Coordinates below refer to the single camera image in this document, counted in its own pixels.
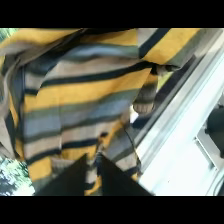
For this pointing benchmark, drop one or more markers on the silver frame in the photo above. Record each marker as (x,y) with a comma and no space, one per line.
(180,140)

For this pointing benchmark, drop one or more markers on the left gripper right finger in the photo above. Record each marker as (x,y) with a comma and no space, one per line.
(116,181)

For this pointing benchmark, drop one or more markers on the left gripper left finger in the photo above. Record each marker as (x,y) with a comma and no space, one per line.
(70,181)

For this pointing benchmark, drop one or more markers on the striped shirt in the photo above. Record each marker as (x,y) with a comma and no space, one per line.
(83,96)

